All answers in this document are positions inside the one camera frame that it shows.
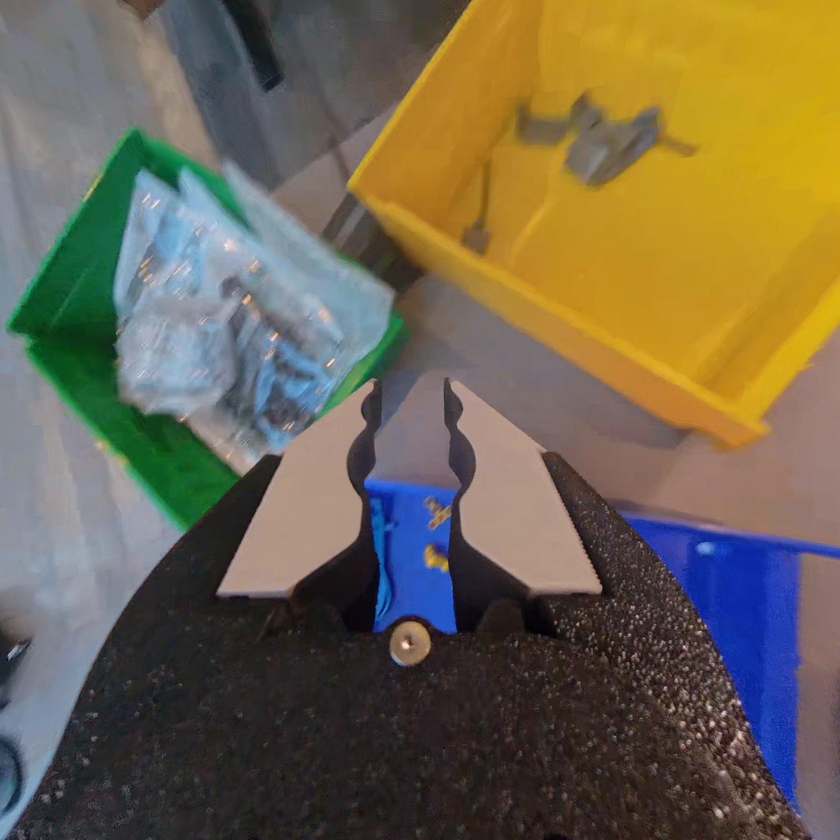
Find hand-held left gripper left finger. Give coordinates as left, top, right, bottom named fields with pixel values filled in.
left=217, top=378, right=383, bottom=634

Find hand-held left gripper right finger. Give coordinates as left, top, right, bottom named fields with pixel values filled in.
left=444, top=378, right=605, bottom=634

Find blue storage bin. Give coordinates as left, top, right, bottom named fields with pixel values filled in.
left=364, top=479, right=840, bottom=808

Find large yellow storage bin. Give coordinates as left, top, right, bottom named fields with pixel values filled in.
left=346, top=0, right=840, bottom=450

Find black brick axle tool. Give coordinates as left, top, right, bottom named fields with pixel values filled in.
left=462, top=157, right=496, bottom=257

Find green storage bin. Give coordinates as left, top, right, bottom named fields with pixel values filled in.
left=5, top=128, right=411, bottom=532

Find pale grey desk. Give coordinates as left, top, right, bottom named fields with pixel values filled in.
left=276, top=98, right=840, bottom=526

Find white plastic bags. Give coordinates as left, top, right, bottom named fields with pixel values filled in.
left=113, top=164, right=395, bottom=460

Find grey brick part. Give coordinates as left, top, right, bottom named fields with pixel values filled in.
left=515, top=92, right=697, bottom=188

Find black metal leg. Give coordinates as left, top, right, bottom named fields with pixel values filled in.
left=223, top=0, right=286, bottom=93

